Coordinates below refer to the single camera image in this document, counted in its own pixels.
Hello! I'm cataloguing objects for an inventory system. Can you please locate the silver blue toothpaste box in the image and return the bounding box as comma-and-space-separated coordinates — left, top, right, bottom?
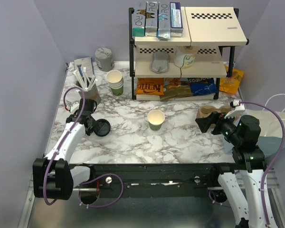
157, 2, 171, 40

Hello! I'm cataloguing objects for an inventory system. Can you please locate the orange kettle chips bag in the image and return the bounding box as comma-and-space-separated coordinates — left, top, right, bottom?
135, 78, 164, 95

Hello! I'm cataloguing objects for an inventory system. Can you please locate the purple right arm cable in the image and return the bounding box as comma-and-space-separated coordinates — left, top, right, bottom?
209, 100, 285, 226

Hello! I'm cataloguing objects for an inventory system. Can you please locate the grey sponge pouch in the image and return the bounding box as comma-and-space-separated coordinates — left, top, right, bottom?
151, 51, 170, 74

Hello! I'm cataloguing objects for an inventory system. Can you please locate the blue doritos bag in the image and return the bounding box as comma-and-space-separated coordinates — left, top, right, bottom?
188, 78, 217, 96

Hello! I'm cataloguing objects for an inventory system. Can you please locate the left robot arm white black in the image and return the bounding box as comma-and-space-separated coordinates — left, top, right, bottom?
32, 98, 97, 205

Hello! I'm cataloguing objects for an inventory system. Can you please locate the stack of green paper cups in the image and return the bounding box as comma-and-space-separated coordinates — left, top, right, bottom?
106, 70, 124, 96

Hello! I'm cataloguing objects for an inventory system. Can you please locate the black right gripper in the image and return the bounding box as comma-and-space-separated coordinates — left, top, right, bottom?
196, 110, 243, 145

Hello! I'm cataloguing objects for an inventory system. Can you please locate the toilet paper roll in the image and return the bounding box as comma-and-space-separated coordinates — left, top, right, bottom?
174, 46, 199, 69

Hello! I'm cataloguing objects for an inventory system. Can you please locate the blue white paper bag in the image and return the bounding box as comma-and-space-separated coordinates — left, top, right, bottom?
224, 94, 285, 164

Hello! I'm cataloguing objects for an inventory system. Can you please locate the blue razor in package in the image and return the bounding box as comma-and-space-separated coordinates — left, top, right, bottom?
74, 57, 94, 78

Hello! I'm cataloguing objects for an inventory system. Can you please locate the blue white toothpaste box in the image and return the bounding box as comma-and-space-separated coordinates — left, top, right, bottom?
170, 2, 183, 38

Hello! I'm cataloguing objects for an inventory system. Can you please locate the yellow snack bag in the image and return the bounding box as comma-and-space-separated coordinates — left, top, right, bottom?
219, 68, 244, 95

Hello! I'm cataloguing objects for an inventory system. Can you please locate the green paper coffee cup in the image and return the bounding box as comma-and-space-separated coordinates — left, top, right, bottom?
147, 110, 165, 131

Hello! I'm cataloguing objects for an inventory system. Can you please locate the black and cream shelf rack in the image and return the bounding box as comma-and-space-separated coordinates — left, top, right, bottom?
128, 7, 249, 101

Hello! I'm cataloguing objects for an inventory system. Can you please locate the teal toothpaste box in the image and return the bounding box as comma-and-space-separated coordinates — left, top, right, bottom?
132, 1, 146, 37

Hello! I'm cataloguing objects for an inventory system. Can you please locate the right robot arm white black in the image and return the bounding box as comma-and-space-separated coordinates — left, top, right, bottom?
196, 112, 277, 228

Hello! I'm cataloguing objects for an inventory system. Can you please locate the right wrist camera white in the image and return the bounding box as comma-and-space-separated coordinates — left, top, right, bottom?
225, 99, 245, 119

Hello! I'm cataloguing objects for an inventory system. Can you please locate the olive brown snack bag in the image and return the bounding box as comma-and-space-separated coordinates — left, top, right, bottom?
160, 78, 193, 101

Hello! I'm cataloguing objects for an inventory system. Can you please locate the black plastic cup lid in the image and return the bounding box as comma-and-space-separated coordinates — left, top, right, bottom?
93, 119, 111, 137

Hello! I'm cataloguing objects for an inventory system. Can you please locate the grey marbled canister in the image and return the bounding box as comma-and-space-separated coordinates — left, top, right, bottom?
95, 47, 114, 72

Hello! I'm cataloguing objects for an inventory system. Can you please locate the grey straw holder cup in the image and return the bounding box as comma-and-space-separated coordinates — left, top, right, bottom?
84, 83, 101, 105

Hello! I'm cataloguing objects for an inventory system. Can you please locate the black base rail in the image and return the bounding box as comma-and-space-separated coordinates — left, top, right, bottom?
75, 162, 239, 200

